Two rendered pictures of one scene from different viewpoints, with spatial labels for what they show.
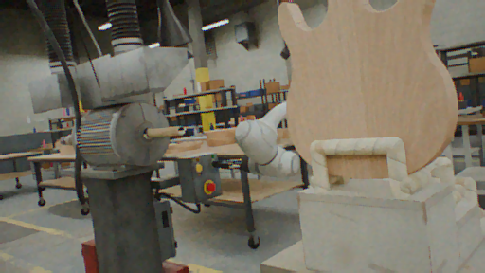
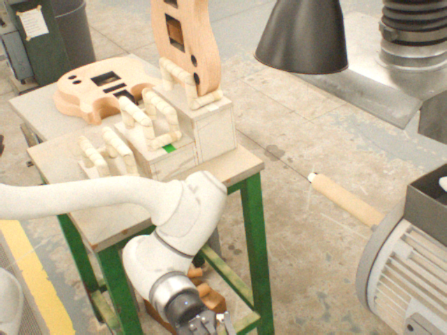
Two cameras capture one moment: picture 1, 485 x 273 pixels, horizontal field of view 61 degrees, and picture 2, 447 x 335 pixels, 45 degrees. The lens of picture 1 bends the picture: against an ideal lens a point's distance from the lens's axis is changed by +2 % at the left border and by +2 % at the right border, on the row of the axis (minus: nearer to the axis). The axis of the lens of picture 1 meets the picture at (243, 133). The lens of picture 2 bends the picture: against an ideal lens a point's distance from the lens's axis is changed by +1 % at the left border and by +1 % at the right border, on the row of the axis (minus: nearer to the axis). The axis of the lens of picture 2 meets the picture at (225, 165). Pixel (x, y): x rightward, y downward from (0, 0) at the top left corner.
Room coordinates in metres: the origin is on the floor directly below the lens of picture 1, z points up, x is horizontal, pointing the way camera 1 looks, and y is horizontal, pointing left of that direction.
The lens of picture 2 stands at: (2.26, 0.31, 1.91)
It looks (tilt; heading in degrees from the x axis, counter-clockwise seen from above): 36 degrees down; 198
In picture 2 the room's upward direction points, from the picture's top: 8 degrees counter-clockwise
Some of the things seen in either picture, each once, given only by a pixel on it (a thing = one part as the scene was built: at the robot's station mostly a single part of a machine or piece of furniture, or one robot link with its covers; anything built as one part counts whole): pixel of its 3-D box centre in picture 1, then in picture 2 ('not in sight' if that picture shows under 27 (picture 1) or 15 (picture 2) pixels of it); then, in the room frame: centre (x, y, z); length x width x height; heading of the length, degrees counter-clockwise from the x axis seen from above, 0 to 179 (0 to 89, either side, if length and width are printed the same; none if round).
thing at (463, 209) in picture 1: (405, 226); (155, 144); (0.94, -0.35, 0.98); 0.27 x 0.16 x 0.09; 47
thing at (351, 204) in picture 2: (165, 132); (350, 203); (1.49, 0.29, 1.25); 0.18 x 0.03 x 0.03; 47
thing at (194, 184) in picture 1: (187, 184); not in sight; (1.82, 0.29, 0.99); 0.24 x 0.21 x 0.26; 47
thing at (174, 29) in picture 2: not in sight; (179, 31); (0.83, -0.25, 1.31); 0.10 x 0.03 x 0.05; 46
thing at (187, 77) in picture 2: not in sight; (176, 70); (0.86, -0.27, 1.20); 0.20 x 0.03 x 0.03; 46
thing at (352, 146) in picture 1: (353, 146); not in sight; (0.80, -0.21, 1.20); 0.20 x 0.03 x 0.03; 46
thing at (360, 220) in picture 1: (374, 228); (194, 116); (0.83, -0.25, 1.02); 0.27 x 0.15 x 0.17; 47
